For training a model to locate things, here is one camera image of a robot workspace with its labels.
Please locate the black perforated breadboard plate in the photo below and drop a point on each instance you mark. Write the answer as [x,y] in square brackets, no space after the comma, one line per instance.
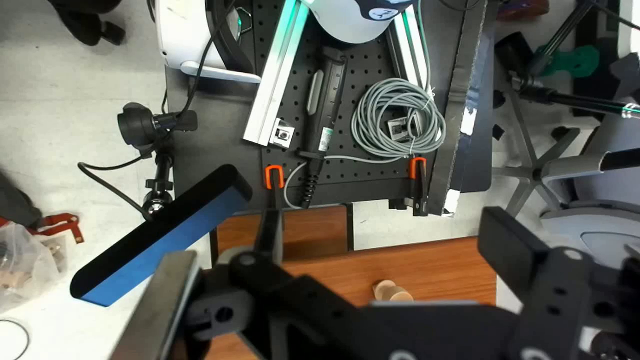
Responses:
[396,117]

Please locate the aluminium extrusion rail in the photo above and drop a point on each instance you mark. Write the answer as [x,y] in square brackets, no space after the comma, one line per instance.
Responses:
[277,72]

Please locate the lower wooden shelf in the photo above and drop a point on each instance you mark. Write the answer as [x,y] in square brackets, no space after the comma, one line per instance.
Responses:
[316,243]

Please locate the black handheld tool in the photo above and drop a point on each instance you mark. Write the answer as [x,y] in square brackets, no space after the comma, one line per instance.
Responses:
[323,104]

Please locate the black blue stereo camera bar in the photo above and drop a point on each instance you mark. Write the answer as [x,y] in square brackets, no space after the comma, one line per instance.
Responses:
[135,257]

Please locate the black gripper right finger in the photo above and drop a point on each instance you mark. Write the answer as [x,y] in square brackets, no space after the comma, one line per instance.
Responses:
[551,283]

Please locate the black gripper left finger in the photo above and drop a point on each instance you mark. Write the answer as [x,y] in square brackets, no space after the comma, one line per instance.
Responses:
[185,309]

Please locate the orange-handled black clamp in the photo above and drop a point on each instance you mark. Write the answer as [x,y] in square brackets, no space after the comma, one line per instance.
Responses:
[271,236]
[417,173]

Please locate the black camera on mount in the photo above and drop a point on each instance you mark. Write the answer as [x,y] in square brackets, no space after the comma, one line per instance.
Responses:
[151,134]

